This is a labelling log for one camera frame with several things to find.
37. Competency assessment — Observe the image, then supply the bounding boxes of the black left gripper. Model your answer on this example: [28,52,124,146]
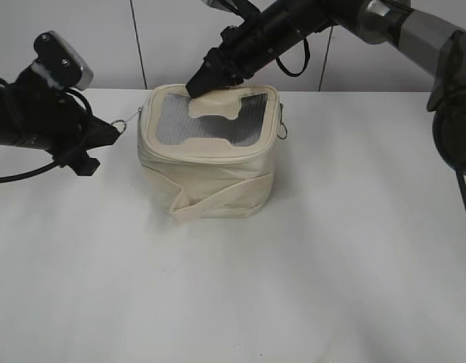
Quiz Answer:
[13,64,120,176]

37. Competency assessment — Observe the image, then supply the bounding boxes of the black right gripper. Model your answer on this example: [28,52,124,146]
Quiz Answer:
[185,7,305,98]

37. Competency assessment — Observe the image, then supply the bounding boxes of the cream fabric zipper bag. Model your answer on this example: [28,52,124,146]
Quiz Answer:
[137,84,284,222]

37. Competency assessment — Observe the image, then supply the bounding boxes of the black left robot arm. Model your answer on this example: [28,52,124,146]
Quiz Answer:
[0,66,122,184]

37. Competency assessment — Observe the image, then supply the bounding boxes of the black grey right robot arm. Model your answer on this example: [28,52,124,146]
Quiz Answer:
[186,1,466,175]

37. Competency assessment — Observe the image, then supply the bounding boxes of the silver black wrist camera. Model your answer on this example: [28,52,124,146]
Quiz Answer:
[33,30,94,91]

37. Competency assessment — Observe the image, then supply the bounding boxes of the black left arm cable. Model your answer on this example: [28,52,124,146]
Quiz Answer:
[0,75,94,185]

